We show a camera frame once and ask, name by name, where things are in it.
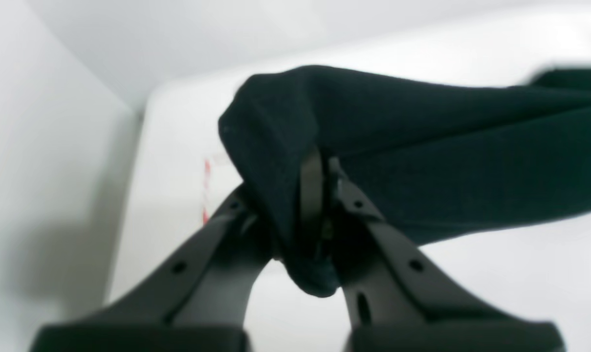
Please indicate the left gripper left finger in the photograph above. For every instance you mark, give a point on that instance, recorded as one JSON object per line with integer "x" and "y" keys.
{"x": 195, "y": 301}

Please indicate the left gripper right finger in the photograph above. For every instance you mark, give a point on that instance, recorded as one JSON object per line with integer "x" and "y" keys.
{"x": 398, "y": 300}

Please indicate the black T-shirt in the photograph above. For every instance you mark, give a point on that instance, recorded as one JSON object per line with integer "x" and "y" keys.
{"x": 438, "y": 161}

